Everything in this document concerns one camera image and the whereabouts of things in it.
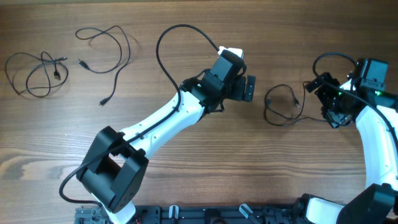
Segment thin black usb cable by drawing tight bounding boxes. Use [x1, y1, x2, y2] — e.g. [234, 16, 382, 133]
[4, 51, 69, 98]

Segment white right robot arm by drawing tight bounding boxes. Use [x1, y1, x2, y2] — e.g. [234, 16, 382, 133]
[303, 58, 397, 223]

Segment black cable bundle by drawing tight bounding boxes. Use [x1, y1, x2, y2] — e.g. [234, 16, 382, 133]
[264, 83, 327, 128]

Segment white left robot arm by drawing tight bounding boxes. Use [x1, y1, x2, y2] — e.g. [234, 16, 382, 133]
[76, 47, 253, 223]

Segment thick black usb cable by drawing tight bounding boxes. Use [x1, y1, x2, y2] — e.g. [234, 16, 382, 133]
[75, 25, 131, 107]

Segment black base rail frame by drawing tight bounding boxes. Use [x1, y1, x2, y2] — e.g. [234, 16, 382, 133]
[74, 203, 352, 224]

